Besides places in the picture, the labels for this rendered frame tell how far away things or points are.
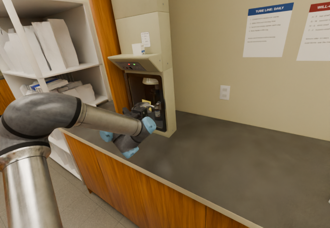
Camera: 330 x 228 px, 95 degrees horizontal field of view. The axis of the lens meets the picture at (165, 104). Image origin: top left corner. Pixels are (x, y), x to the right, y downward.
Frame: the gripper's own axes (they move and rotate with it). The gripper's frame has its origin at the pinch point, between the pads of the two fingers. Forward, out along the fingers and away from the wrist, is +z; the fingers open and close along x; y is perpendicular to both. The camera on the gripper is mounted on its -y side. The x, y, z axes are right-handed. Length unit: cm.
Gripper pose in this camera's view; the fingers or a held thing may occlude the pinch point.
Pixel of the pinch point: (147, 105)
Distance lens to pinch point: 98.7
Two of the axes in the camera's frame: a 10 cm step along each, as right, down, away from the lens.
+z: 5.4, -3.9, 7.5
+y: 8.4, 1.6, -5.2
